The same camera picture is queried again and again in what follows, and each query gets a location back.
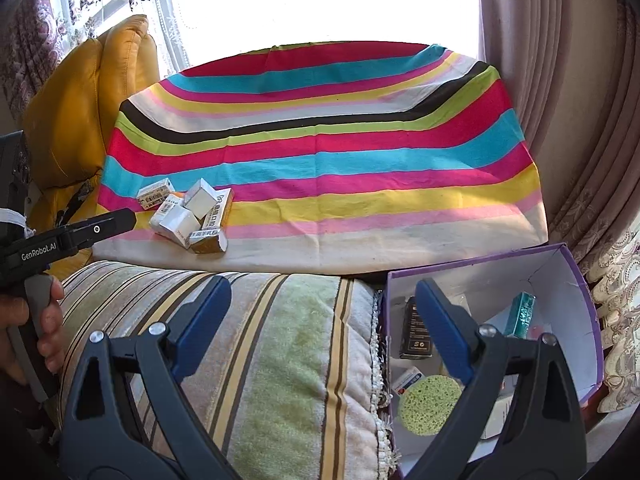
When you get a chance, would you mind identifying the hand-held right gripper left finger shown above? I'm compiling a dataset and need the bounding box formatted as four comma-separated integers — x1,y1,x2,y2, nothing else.
60,275,241,480

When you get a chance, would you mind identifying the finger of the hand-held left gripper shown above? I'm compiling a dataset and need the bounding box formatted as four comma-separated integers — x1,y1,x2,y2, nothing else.
60,209,137,258

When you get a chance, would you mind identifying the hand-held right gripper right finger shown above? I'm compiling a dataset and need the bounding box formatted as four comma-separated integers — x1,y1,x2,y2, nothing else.
415,279,588,480

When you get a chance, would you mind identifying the small black box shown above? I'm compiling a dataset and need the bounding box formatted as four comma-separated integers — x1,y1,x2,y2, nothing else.
398,296,436,360

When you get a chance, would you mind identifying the green carton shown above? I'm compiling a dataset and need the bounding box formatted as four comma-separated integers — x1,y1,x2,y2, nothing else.
502,291,537,338

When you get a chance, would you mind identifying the purple cardboard box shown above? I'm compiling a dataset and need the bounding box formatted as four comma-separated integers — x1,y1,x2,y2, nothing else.
382,242,606,480

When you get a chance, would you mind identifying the person's left hand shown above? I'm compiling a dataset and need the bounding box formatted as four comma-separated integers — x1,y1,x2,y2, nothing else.
0,277,66,386

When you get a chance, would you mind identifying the small white red-print carton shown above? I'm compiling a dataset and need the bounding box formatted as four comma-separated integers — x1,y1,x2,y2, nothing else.
391,366,426,396

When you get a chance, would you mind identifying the pile of small white boxes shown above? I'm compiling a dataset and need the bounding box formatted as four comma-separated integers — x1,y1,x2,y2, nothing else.
136,177,236,256

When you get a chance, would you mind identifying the yellow-green round sponge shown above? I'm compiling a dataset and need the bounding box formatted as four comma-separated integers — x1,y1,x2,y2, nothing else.
397,376,463,436

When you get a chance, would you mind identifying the striped green beige towel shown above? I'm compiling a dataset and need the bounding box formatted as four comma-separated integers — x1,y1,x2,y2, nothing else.
55,260,401,480

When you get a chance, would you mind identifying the white pink-print box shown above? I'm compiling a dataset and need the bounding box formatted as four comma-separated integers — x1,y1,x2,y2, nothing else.
480,377,521,441

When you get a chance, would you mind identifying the yellow leather chair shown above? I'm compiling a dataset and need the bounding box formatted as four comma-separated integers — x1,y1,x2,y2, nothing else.
20,14,161,241

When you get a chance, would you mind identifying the colourful striped cloth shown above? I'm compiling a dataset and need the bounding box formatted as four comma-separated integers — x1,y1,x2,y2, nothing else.
92,42,551,276

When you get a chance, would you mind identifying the brown floral curtain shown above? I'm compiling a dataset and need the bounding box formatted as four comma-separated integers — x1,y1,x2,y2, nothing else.
475,0,640,261

